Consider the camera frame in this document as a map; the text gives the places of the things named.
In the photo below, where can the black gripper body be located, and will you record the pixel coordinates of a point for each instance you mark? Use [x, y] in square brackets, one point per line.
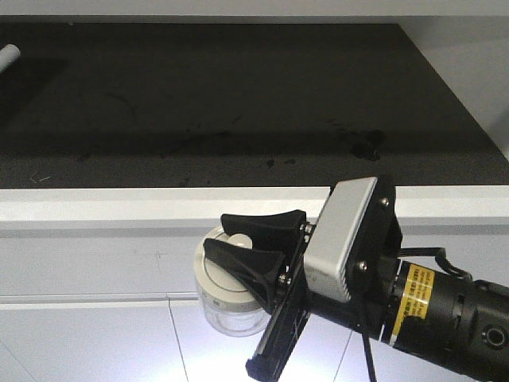
[371, 272]

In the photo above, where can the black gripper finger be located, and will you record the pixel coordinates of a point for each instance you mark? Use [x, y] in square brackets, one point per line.
[258, 271]
[278, 232]

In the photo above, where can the glass jar with cream lid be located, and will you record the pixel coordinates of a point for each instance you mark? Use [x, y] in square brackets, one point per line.
[228, 306]

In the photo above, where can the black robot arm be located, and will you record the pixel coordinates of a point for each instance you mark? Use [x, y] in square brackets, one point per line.
[437, 312]

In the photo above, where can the white pipe end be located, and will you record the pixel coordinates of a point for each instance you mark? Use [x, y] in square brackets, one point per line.
[8, 55]

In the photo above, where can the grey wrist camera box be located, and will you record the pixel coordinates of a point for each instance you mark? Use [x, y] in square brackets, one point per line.
[338, 223]

